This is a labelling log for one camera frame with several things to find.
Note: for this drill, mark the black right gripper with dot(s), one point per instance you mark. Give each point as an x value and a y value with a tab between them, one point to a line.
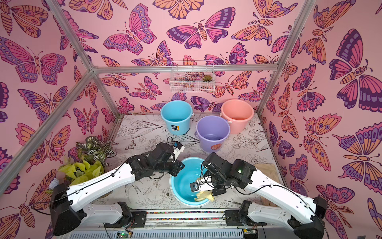
209	183

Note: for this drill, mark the potted green leafy plant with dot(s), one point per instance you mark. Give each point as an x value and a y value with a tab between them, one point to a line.
86	161

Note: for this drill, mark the purple plastic bucket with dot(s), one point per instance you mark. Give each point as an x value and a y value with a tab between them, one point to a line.
212	131

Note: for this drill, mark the pink plastic bucket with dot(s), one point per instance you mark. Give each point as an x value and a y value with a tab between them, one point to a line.
238	113

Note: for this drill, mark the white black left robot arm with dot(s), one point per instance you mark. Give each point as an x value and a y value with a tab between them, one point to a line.
73	206

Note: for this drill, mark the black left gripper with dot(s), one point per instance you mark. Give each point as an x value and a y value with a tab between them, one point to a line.
177	165

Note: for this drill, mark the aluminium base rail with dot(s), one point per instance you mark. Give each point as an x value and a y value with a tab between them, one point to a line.
181	224

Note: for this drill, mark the white wire wall basket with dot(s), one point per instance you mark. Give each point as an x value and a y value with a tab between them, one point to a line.
187	76

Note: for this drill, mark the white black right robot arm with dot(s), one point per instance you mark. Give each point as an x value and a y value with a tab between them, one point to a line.
301	214

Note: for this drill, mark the light blue bucket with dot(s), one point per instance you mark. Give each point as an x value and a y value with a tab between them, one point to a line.
180	184
177	116

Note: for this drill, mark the yellow cleaning cloth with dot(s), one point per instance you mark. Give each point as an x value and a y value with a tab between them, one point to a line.
200	196

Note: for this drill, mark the small green succulent plant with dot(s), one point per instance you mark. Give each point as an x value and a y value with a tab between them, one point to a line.
207	78

